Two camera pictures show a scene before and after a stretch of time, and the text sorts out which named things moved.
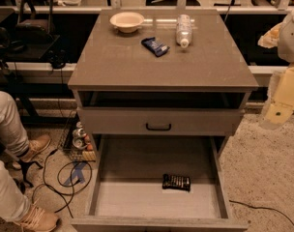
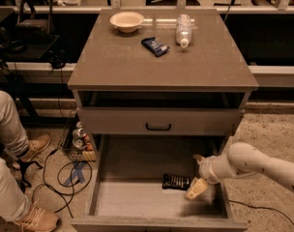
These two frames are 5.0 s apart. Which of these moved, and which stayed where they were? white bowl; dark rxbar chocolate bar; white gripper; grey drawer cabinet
Moved: white gripper
Stayed: dark rxbar chocolate bar; grey drawer cabinet; white bowl
